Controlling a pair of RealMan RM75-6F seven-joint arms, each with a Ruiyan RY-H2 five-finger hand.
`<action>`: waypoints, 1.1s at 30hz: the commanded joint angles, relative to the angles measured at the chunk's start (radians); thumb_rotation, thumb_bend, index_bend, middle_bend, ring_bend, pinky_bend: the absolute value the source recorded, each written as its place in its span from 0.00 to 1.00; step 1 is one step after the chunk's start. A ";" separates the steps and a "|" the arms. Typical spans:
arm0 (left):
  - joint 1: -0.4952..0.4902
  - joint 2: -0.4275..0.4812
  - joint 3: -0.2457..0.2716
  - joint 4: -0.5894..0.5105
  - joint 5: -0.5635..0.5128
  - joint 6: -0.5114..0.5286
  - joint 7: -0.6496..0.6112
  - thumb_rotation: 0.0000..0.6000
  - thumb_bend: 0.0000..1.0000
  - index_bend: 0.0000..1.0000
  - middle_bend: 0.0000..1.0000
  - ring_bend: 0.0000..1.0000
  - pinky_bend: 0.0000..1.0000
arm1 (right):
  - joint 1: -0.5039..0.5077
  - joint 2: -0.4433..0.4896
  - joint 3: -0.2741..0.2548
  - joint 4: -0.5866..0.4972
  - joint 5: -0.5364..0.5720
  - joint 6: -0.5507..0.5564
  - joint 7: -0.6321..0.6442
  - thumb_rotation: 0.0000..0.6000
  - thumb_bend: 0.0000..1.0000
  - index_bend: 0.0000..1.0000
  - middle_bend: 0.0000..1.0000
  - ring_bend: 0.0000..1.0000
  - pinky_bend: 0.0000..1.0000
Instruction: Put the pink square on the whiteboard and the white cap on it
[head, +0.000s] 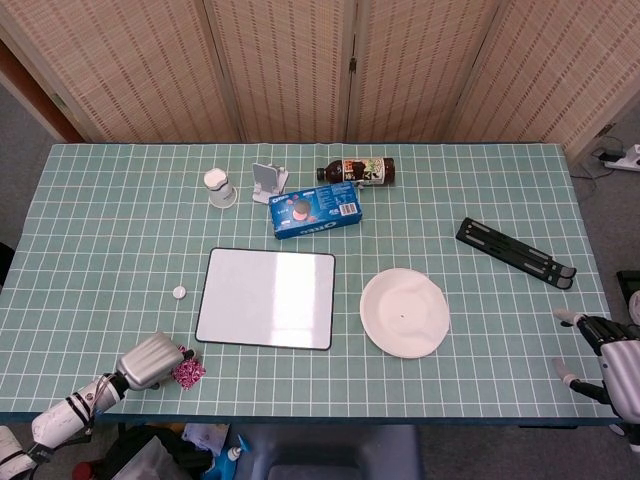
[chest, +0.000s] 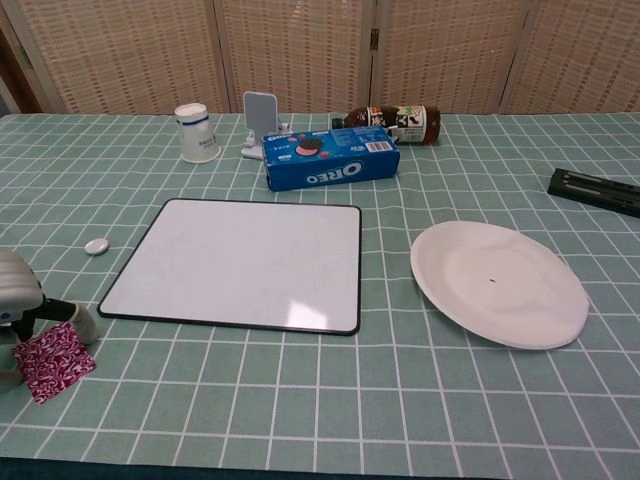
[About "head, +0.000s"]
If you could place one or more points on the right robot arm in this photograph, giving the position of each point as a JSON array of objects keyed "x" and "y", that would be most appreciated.
[{"x": 633, "y": 434}]

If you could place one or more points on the white paper plate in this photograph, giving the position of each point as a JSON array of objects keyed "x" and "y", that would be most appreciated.
[{"x": 405, "y": 312}]

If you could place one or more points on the crumpled white plastic bag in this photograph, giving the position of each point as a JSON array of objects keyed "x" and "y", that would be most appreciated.
[{"x": 205, "y": 436}]

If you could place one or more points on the white phone stand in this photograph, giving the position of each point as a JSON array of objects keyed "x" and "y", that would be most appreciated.
[{"x": 267, "y": 180}]

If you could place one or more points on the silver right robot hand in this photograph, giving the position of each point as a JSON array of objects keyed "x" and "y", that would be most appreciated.
[{"x": 625, "y": 370}]

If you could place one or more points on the brown tea bottle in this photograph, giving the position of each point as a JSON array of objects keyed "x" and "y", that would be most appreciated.
[{"x": 357, "y": 170}]

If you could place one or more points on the white paper cup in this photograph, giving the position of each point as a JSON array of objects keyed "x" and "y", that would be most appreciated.
[{"x": 220, "y": 190}]

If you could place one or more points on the white power strip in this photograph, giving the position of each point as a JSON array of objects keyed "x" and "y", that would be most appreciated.
[{"x": 627, "y": 159}]

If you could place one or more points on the bamboo folding screen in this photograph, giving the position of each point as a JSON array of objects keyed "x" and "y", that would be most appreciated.
[{"x": 150, "y": 75}]

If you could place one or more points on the light green checked tablecloth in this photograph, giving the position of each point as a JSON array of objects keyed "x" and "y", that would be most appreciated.
[{"x": 125, "y": 240}]

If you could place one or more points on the red capped object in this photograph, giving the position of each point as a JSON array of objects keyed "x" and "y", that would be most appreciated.
[{"x": 85, "y": 471}]

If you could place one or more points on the white board with black rim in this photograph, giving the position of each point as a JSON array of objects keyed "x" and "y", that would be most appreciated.
[{"x": 265, "y": 297}]

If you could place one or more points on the blue Oreo cookie box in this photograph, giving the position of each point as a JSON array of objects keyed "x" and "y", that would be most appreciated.
[{"x": 315, "y": 210}]

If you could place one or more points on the small white round cap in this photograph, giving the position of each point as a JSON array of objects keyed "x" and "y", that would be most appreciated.
[{"x": 179, "y": 292}]

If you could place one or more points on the black folding laptop stand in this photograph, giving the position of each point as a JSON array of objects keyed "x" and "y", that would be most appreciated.
[{"x": 515, "y": 252}]

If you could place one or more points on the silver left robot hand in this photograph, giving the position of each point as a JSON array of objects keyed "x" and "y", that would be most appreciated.
[{"x": 147, "y": 362}]

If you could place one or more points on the white round object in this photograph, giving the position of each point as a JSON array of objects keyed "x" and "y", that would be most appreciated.
[{"x": 636, "y": 307}]

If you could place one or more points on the translucent plastic box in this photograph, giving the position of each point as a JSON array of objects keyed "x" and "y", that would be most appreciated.
[{"x": 145, "y": 462}]

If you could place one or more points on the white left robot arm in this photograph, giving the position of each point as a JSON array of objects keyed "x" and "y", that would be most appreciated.
[{"x": 65, "y": 415}]

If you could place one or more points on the black bag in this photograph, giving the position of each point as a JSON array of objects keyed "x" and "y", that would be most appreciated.
[{"x": 185, "y": 452}]

